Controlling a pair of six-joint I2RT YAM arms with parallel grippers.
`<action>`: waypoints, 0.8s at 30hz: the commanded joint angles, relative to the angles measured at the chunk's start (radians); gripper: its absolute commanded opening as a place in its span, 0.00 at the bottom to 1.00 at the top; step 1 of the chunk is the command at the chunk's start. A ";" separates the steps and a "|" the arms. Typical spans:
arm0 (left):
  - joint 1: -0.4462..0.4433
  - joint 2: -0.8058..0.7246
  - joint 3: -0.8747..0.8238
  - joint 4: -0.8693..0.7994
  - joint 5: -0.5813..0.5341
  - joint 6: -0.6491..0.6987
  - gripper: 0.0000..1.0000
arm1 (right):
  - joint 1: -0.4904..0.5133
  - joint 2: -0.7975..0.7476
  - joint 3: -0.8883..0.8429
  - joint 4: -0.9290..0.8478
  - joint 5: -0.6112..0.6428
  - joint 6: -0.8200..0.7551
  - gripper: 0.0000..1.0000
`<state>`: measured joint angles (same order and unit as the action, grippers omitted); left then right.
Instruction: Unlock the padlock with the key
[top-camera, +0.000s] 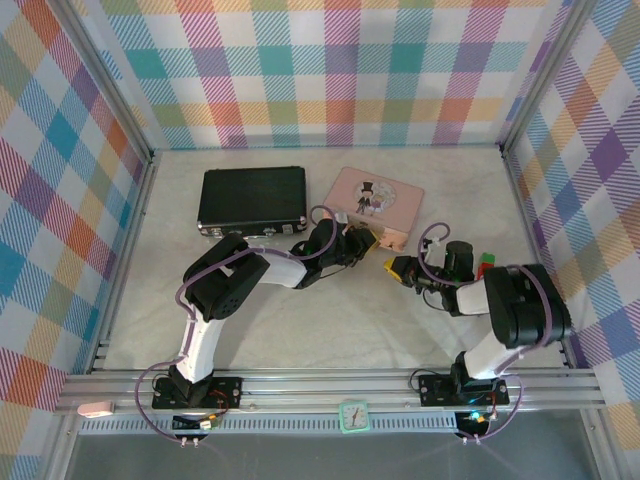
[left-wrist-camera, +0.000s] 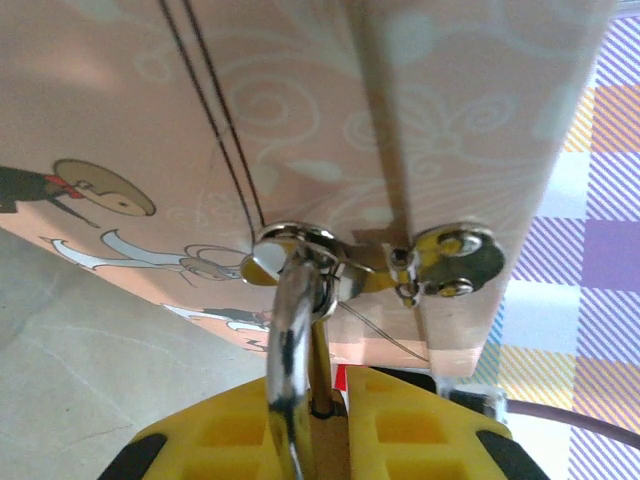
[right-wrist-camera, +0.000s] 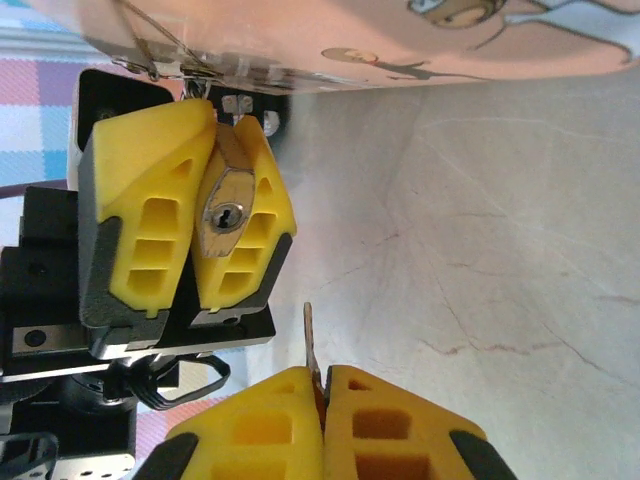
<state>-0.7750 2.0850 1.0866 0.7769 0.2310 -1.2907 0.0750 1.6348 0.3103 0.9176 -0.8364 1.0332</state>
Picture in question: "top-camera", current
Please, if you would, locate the black base plate left arm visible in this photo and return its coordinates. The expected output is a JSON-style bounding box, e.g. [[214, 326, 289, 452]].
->
[[151, 375, 245, 411]]

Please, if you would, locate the aluminium frame rail wide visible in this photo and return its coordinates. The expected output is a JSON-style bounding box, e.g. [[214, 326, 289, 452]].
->
[[54, 372, 609, 415]]

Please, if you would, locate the teal square clock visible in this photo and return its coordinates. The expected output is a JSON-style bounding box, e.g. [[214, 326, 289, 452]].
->
[[338, 399, 370, 435]]

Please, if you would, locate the black hard case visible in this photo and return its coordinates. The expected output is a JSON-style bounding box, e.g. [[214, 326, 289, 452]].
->
[[196, 167, 307, 237]]

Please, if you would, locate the black connector board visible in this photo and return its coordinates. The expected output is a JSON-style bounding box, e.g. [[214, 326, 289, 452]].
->
[[172, 413, 221, 434], [457, 409, 491, 437]]

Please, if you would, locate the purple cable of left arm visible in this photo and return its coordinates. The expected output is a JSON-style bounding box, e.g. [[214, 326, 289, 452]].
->
[[135, 204, 344, 444]]

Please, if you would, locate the pink tin box cartoon couple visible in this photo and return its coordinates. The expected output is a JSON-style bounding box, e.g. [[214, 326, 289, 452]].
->
[[322, 167, 426, 251]]

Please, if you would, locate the aluminium frame post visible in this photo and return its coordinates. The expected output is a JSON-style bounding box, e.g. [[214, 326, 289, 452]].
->
[[58, 0, 157, 162], [499, 0, 596, 157]]

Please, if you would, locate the thin aluminium rail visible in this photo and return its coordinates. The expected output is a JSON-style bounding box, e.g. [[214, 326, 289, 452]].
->
[[149, 142, 506, 152]]

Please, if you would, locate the perforated grey cable tray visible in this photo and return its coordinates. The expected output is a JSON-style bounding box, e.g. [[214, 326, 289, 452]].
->
[[74, 412, 461, 437]]

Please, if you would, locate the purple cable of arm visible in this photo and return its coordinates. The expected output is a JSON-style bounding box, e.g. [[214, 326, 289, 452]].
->
[[416, 222, 557, 444], [135, 204, 344, 444]]

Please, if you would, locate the aluminium side rail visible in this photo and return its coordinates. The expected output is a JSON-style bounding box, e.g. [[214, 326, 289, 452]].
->
[[499, 143, 577, 370], [88, 149, 160, 375]]

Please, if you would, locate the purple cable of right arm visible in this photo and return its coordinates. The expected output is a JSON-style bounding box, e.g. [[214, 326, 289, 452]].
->
[[416, 222, 557, 444]]

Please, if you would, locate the black base plate right arm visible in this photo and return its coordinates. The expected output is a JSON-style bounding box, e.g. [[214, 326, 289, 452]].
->
[[417, 372, 511, 407]]

